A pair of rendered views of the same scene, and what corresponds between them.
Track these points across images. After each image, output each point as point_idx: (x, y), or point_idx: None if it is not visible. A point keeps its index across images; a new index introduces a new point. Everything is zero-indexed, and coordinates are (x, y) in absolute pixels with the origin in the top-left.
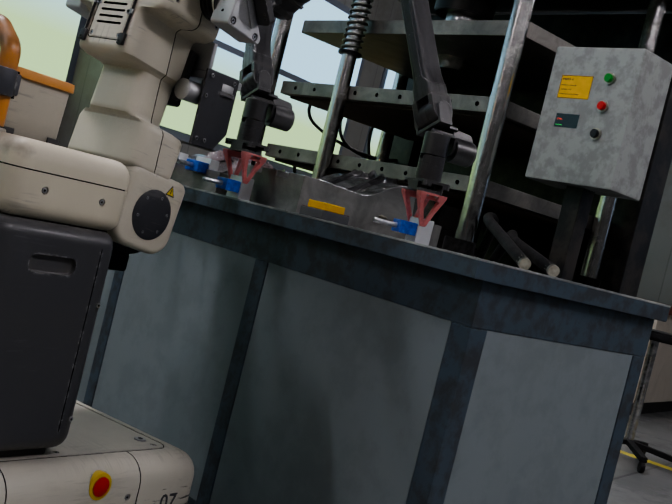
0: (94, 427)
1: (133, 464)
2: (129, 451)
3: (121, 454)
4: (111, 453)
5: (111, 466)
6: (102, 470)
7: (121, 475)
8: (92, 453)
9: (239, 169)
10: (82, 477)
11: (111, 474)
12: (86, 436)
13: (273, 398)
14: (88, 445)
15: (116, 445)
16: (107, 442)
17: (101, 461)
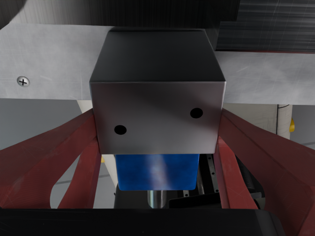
0: (228, 105)
1: (290, 106)
2: (279, 106)
3: (282, 113)
4: (279, 119)
5: (288, 121)
6: (289, 126)
7: (291, 113)
8: (275, 129)
9: (81, 140)
10: (289, 137)
11: (290, 120)
12: (246, 119)
13: None
14: (262, 126)
15: (266, 108)
16: (259, 111)
17: (286, 128)
